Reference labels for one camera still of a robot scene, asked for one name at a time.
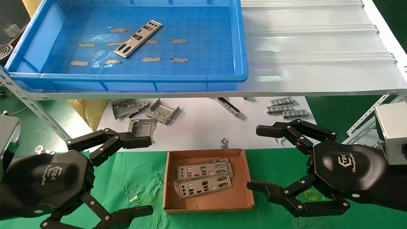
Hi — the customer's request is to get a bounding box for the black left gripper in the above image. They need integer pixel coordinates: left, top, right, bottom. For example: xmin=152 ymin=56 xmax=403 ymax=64
xmin=0 ymin=149 xmax=154 ymax=229

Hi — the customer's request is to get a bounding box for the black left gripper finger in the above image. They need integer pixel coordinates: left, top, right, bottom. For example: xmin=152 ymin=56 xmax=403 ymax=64
xmin=66 ymin=128 xmax=152 ymax=167

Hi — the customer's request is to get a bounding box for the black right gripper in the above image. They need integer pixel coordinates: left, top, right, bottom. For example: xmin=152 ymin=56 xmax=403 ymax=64
xmin=247 ymin=119 xmax=407 ymax=218

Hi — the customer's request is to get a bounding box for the silver metal IO shield plate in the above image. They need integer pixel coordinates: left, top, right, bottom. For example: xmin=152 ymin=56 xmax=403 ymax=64
xmin=114 ymin=20 xmax=162 ymax=58
xmin=177 ymin=159 xmax=231 ymax=181
xmin=177 ymin=175 xmax=232 ymax=200
xmin=197 ymin=158 xmax=233 ymax=178

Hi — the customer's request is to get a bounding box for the shallow brown cardboard box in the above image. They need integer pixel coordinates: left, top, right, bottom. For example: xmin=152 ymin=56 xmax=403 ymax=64
xmin=163 ymin=148 xmax=255 ymax=213

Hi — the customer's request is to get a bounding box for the blue plastic tray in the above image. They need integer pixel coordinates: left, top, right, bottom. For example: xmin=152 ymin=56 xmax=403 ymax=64
xmin=4 ymin=0 xmax=249 ymax=93

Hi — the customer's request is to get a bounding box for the stamped grey metal plate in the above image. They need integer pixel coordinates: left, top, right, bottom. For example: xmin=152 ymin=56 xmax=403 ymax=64
xmin=127 ymin=119 xmax=157 ymax=144

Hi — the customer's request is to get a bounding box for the green cloth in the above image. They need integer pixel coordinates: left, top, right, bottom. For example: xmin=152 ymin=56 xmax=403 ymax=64
xmin=0 ymin=148 xmax=407 ymax=229

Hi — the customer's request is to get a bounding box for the yellow woven bag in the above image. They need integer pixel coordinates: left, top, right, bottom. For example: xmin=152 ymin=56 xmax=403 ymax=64
xmin=67 ymin=99 xmax=109 ymax=132
xmin=22 ymin=0 xmax=43 ymax=18

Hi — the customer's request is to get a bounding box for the white paper sheet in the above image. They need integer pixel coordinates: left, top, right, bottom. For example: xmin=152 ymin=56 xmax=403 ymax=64
xmin=89 ymin=96 xmax=317 ymax=152

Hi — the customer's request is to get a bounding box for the perforated white angle steel bar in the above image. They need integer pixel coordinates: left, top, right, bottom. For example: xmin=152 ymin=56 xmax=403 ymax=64
xmin=345 ymin=91 xmax=407 ymax=145

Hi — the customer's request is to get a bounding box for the perforated grey angle steel bar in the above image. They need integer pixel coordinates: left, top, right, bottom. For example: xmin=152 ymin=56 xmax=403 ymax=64
xmin=0 ymin=68 xmax=73 ymax=143

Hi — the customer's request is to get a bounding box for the white corrugated shelf panel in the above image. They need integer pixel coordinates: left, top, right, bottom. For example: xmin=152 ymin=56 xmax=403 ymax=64
xmin=25 ymin=0 xmax=407 ymax=101

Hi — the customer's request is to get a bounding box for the flat grey metal bracket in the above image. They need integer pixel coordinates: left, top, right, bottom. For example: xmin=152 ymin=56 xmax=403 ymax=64
xmin=111 ymin=99 xmax=140 ymax=120

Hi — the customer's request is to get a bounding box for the U-shaped grey metal bracket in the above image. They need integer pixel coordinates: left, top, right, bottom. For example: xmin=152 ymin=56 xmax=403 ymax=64
xmin=145 ymin=98 xmax=180 ymax=125

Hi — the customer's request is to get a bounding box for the serrated metal bracket strip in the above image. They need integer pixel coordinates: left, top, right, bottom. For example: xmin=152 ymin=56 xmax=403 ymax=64
xmin=282 ymin=109 xmax=310 ymax=119
xmin=270 ymin=97 xmax=295 ymax=106
xmin=266 ymin=105 xmax=293 ymax=114

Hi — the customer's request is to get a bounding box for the narrow grey metal bracket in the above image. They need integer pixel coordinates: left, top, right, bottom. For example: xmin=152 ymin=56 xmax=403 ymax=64
xmin=217 ymin=97 xmax=240 ymax=116

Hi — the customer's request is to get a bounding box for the thin grey cable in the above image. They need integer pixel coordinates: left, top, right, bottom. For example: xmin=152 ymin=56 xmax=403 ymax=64
xmin=0 ymin=107 xmax=28 ymax=118

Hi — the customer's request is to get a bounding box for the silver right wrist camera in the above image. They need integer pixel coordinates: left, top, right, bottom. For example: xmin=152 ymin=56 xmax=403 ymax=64
xmin=375 ymin=102 xmax=407 ymax=166

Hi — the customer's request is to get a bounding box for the silver wire coil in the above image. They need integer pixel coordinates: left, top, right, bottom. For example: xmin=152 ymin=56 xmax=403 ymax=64
xmin=0 ymin=44 xmax=14 ymax=61

